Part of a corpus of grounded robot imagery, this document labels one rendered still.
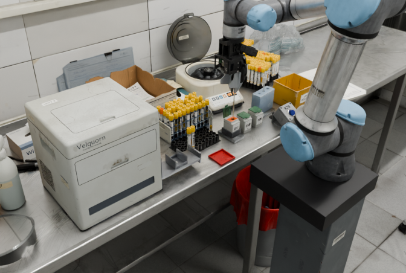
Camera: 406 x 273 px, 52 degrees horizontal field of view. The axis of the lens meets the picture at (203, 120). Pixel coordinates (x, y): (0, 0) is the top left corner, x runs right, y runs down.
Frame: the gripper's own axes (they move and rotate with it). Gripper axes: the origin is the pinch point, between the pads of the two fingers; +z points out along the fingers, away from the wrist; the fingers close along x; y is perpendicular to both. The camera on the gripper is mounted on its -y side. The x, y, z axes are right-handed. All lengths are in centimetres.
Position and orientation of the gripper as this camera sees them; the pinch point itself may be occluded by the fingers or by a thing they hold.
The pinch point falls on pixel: (234, 88)
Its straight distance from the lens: 149.8
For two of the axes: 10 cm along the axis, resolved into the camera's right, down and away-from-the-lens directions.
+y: -7.3, 3.5, -5.9
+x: 6.9, 3.9, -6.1
